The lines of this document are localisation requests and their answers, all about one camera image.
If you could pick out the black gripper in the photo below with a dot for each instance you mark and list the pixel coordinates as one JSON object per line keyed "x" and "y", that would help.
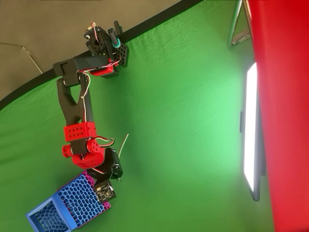
{"x": 114, "y": 166}

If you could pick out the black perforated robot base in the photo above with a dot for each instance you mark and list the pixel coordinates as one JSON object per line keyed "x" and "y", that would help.
{"x": 123, "y": 52}

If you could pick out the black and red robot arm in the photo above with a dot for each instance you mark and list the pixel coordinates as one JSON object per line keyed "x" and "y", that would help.
{"x": 72, "y": 104}

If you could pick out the blue and magenta mesh basket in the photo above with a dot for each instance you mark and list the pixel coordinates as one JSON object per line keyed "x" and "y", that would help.
{"x": 77, "y": 195}

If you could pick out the green cloth with black edge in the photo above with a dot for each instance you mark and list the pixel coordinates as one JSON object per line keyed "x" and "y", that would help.
{"x": 169, "y": 120}

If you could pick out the black flat light panel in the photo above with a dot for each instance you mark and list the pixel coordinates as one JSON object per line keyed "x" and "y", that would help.
{"x": 251, "y": 133}

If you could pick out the red backdrop panel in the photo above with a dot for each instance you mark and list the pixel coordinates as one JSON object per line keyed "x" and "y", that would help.
{"x": 285, "y": 108}

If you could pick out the chrome tube stand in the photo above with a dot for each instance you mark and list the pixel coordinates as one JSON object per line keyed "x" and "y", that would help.
{"x": 234, "y": 26}

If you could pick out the small camera board with mount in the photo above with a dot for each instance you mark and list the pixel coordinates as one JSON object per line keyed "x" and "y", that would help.
{"x": 105, "y": 192}

